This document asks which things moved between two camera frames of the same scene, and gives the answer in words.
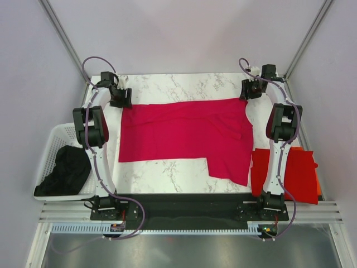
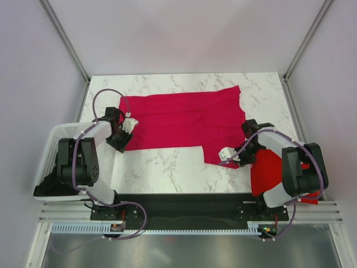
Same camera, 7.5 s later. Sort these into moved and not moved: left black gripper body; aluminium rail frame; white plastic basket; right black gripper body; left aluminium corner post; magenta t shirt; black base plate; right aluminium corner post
Moved: left black gripper body; right black gripper body; magenta t shirt
Not moved: aluminium rail frame; right aluminium corner post; left aluminium corner post; white plastic basket; black base plate
